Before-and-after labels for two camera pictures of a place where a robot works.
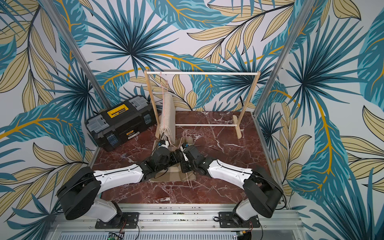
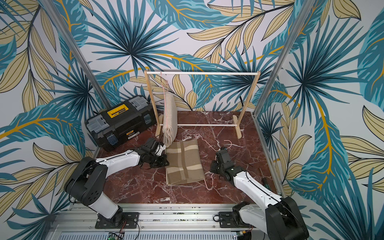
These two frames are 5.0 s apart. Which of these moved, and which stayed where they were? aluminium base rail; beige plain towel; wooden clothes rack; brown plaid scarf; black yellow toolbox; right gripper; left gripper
Moved: right gripper; left gripper; brown plaid scarf
Stayed: wooden clothes rack; aluminium base rail; black yellow toolbox; beige plain towel
